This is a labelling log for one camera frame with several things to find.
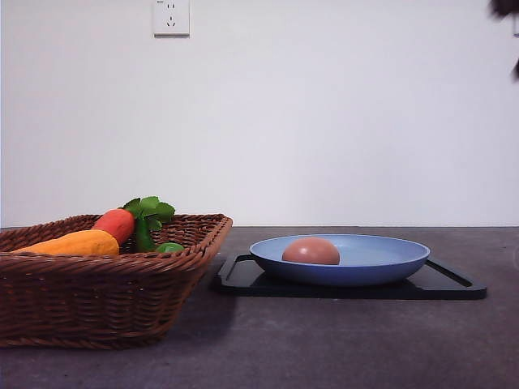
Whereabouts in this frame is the white wall socket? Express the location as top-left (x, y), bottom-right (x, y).
top-left (153, 0), bottom-right (191, 39)

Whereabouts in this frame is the black tray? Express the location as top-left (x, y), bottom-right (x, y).
top-left (214, 254), bottom-right (487, 300)

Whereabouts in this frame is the brown wicker basket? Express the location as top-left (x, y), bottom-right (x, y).
top-left (0, 214), bottom-right (233, 350)

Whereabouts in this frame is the yellow toy vegetable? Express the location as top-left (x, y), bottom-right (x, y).
top-left (11, 229), bottom-right (119, 255)

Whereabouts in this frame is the green leafy toy vegetable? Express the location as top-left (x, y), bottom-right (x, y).
top-left (118, 196), bottom-right (176, 252)

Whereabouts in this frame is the blue plate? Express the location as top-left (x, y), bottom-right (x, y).
top-left (250, 235), bottom-right (430, 286)

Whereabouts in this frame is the green toy lime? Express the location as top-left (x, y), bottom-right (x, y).
top-left (156, 242), bottom-right (185, 254)

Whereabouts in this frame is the brown egg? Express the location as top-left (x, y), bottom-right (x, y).
top-left (282, 237), bottom-right (340, 265)

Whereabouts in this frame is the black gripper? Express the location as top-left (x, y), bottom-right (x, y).
top-left (489, 0), bottom-right (519, 83)

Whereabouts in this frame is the orange toy carrot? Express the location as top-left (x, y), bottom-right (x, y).
top-left (92, 208), bottom-right (135, 246)

